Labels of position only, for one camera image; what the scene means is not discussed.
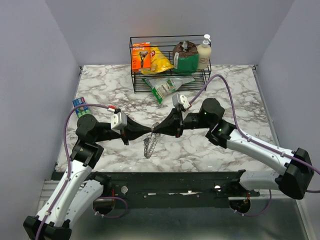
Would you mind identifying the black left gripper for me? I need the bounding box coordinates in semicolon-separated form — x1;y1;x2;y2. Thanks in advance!
94;114;152;145

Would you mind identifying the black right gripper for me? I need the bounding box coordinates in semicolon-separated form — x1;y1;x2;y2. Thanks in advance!
152;107;212;139

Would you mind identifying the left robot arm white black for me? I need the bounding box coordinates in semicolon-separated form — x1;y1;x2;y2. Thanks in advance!
23;112;151;240

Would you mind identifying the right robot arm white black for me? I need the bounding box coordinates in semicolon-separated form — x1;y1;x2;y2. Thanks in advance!
153;98;315;200

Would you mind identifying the green white plastic pouch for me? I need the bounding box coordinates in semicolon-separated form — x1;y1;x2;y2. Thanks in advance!
142;76;195;104

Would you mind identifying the blue green toothpaste box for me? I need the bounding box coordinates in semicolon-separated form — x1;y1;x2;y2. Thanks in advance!
72;97;91;118

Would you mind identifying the yellow snack bag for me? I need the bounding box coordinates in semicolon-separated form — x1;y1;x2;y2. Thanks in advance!
141;46;174;75

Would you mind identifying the orange razor package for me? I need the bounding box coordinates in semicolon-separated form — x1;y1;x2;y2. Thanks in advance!
131;42;151;73

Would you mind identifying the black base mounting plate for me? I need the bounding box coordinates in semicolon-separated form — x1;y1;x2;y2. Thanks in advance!
51;169;292;210

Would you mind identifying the brown green bag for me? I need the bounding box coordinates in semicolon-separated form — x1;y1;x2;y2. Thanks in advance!
172;40;199;75

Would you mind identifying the cream lotion pump bottle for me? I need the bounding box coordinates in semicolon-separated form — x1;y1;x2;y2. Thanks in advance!
197;34;212;70

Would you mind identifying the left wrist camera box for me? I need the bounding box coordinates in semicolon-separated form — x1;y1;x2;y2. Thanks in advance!
110;109;128;131

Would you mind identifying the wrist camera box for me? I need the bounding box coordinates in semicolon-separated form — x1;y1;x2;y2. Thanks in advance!
172;93;192;111
110;109;128;131

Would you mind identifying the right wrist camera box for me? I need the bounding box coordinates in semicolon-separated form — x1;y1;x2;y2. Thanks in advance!
172;93;192;111

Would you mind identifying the black wire shelf rack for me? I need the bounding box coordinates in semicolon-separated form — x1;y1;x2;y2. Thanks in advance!
129;34;212;94

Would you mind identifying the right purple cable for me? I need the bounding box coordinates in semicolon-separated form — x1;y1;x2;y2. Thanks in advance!
188;74;320;217

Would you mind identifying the aluminium rail frame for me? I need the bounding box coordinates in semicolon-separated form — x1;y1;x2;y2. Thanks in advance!
40;180;308;227

